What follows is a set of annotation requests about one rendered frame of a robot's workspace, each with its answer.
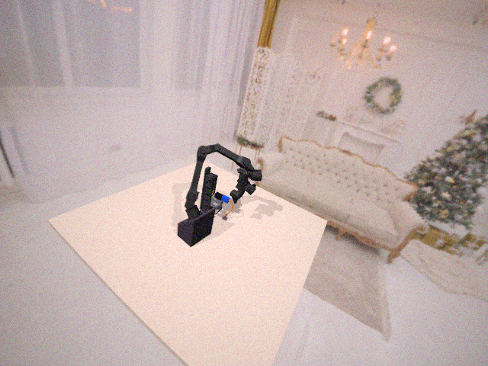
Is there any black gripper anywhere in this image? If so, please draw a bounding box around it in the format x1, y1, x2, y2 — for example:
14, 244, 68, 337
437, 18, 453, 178
230, 179, 250, 204

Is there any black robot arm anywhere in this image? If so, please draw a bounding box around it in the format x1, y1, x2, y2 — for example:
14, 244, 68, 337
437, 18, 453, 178
184, 143, 262, 221

